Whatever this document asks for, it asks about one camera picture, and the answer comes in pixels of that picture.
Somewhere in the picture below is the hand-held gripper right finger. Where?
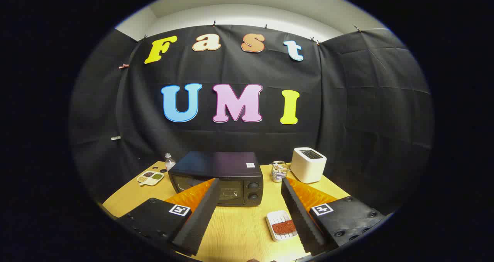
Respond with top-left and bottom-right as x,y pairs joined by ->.
281,176 -> 386,257

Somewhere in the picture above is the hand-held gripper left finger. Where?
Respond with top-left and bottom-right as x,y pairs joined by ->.
116,178 -> 220,257

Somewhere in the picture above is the reddish meat slice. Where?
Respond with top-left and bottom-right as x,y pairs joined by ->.
272,220 -> 297,235

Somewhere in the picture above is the black toaster oven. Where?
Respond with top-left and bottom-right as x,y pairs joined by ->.
168,151 -> 264,207

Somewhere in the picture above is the white bread toaster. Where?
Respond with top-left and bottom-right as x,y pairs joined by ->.
291,147 -> 327,184

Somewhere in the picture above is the white ribbed tray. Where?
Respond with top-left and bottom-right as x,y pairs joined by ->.
266,210 -> 299,242

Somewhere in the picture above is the white divided spice dish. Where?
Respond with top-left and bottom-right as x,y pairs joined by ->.
137,171 -> 165,186

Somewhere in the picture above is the metal wire basket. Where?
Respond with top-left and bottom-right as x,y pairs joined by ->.
271,161 -> 288,183

